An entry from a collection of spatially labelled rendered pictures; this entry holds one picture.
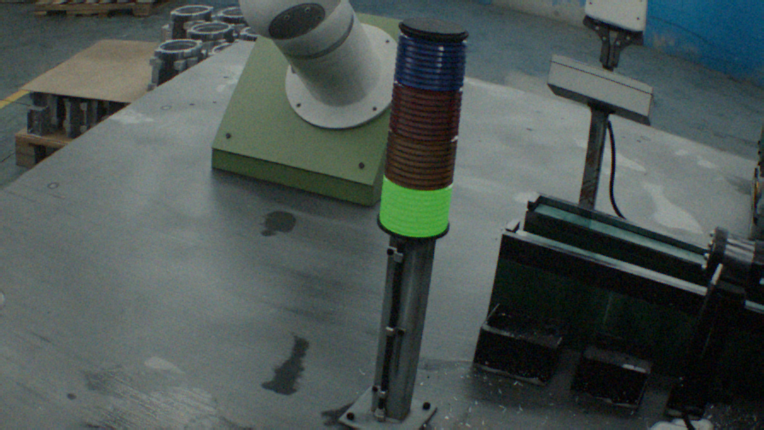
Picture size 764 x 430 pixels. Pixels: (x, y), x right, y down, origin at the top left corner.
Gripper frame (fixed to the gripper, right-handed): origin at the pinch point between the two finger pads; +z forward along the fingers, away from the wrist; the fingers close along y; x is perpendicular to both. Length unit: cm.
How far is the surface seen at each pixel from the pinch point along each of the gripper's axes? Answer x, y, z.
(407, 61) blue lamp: -57, -8, 20
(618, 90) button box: -3.5, 2.9, 5.4
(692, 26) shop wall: 499, -12, -176
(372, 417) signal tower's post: -38, -8, 53
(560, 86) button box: -3.5, -6.2, 7.8
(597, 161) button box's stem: 3.1, 0.8, 16.0
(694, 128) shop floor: 353, 6, -64
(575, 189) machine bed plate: 26.3, -5.5, 19.1
